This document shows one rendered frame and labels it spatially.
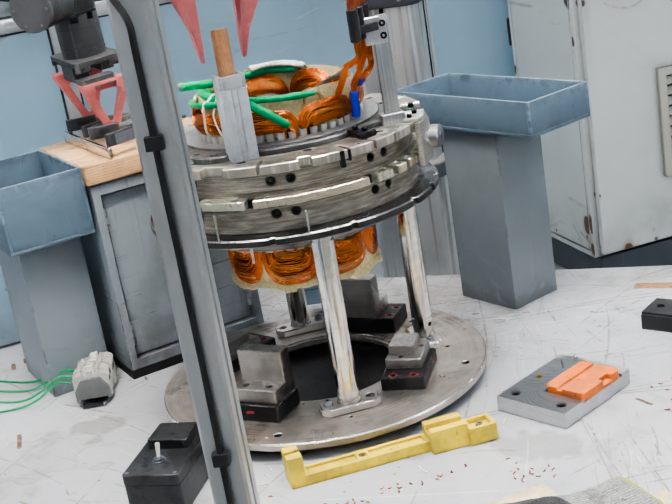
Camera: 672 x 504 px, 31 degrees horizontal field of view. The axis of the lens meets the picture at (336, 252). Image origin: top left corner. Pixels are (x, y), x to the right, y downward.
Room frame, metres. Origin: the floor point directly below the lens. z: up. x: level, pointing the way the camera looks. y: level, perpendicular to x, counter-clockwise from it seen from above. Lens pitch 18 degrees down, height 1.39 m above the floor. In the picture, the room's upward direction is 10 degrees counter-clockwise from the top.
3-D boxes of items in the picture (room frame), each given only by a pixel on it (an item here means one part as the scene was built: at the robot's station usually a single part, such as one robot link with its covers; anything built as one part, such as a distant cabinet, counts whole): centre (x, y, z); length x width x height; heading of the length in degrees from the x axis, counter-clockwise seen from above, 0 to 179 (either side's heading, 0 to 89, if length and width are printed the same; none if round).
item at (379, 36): (1.27, -0.08, 1.20); 0.02 x 0.01 x 0.03; 101
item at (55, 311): (1.51, 0.38, 0.92); 0.17 x 0.11 x 0.28; 27
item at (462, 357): (1.35, 0.04, 0.80); 0.39 x 0.39 x 0.01
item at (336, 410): (1.22, 0.01, 0.81); 0.07 x 0.03 x 0.01; 101
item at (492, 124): (1.53, -0.22, 0.92); 0.25 x 0.11 x 0.28; 36
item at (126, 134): (1.49, 0.24, 1.09); 0.04 x 0.01 x 0.02; 132
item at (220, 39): (1.24, 0.08, 1.20); 0.02 x 0.02 x 0.06
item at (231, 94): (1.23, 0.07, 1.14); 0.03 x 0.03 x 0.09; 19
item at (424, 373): (1.28, -0.06, 0.81); 0.08 x 0.05 x 0.01; 163
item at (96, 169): (1.58, 0.24, 1.05); 0.20 x 0.19 x 0.02; 117
